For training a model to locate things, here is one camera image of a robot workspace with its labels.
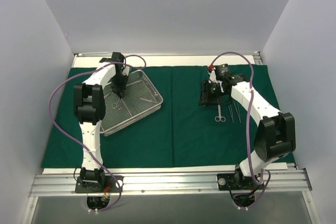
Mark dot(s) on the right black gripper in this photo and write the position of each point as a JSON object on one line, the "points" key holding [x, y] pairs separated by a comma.
{"points": [[205, 93]]}

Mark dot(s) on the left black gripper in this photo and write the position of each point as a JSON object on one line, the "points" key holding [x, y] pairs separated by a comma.
{"points": [[118, 87]]}

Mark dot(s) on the steel tweezers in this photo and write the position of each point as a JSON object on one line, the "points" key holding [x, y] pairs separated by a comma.
{"points": [[231, 113], [237, 111]]}

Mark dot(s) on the steel surgical scissors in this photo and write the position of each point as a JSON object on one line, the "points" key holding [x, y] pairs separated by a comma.
{"points": [[219, 117]]}

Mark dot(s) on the wire mesh instrument tray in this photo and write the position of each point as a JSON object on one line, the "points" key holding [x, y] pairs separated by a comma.
{"points": [[133, 109]]}

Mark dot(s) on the green surgical drape cloth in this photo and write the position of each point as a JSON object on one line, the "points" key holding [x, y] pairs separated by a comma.
{"points": [[179, 134]]}

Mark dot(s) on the steel needle holder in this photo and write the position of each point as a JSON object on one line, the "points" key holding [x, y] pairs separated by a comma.
{"points": [[117, 105]]}

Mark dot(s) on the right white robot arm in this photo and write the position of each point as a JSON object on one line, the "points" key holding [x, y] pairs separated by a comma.
{"points": [[270, 133]]}

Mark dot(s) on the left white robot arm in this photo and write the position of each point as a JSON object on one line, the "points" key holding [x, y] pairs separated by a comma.
{"points": [[90, 109]]}

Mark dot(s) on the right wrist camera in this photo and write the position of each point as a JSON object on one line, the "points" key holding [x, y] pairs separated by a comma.
{"points": [[222, 71]]}

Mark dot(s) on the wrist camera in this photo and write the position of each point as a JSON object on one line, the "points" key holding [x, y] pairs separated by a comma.
{"points": [[222, 71], [117, 57]]}

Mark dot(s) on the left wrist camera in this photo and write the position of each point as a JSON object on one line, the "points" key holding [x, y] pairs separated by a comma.
{"points": [[117, 57]]}

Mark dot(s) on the right aluminium rail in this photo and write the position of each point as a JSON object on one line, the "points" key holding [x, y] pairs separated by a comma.
{"points": [[291, 165]]}

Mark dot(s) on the aluminium rail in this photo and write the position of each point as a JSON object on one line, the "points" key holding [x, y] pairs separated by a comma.
{"points": [[291, 165], [177, 183]]}

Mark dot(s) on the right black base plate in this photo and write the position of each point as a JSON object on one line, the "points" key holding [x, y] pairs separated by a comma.
{"points": [[231, 181]]}

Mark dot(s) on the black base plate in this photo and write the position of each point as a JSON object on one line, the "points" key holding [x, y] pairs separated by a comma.
{"points": [[108, 185], [231, 181]]}

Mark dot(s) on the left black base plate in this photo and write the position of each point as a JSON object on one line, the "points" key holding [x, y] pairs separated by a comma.
{"points": [[108, 185]]}

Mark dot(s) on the front aluminium rail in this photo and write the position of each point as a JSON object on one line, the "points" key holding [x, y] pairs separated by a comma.
{"points": [[177, 183]]}

